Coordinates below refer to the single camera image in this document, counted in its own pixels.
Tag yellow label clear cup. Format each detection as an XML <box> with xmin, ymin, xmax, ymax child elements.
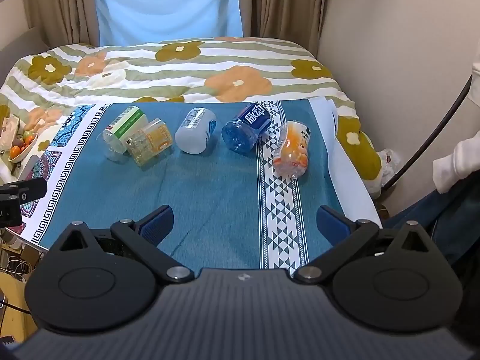
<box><xmin>126</xmin><ymin>118</ymin><xmax>173</xmax><ymax>167</ymax></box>

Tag white barcode plastic cup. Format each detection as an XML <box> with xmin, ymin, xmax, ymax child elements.
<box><xmin>174</xmin><ymin>107</ymin><xmax>216</xmax><ymax>155</ymax></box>

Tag white plastic bag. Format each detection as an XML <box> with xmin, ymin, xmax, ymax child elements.
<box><xmin>368</xmin><ymin>149</ymin><xmax>400</xmax><ymax>199</ymax></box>

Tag bowl of fruit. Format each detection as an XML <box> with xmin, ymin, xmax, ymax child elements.
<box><xmin>8</xmin><ymin>131</ymin><xmax>38</xmax><ymax>164</ymax></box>

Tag orange cartoon label plastic cup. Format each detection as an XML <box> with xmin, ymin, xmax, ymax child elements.
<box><xmin>272</xmin><ymin>120</ymin><xmax>312</xmax><ymax>179</ymax></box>

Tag right brown curtain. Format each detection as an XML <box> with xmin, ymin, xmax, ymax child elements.
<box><xmin>239</xmin><ymin>0</ymin><xmax>327</xmax><ymax>55</ymax></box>

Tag blue plastic cup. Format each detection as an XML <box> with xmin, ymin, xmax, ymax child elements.
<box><xmin>221</xmin><ymin>102</ymin><xmax>271</xmax><ymax>155</ymax></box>

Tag blue patterned cloth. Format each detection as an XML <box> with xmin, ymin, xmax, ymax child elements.
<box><xmin>19</xmin><ymin>98</ymin><xmax>383</xmax><ymax>275</ymax></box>

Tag floral striped quilt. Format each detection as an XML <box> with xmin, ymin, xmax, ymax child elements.
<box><xmin>1</xmin><ymin>37</ymin><xmax>383</xmax><ymax>197</ymax></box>

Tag brown curtain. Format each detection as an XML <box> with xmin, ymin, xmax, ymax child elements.
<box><xmin>239</xmin><ymin>0</ymin><xmax>327</xmax><ymax>55</ymax></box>
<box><xmin>23</xmin><ymin>0</ymin><xmax>99</xmax><ymax>47</ymax></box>

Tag left brown curtain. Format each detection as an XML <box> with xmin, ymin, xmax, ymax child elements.
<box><xmin>23</xmin><ymin>0</ymin><xmax>99</xmax><ymax>47</ymax></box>

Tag black cable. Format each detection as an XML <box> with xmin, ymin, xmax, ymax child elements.
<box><xmin>381</xmin><ymin>74</ymin><xmax>474</xmax><ymax>192</ymax></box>

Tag green white label cup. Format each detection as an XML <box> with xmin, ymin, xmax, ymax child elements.
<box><xmin>100</xmin><ymin>106</ymin><xmax>148</xmax><ymax>162</ymax></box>

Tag light blue sheer curtain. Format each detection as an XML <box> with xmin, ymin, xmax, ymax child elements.
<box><xmin>95</xmin><ymin>0</ymin><xmax>243</xmax><ymax>46</ymax></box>

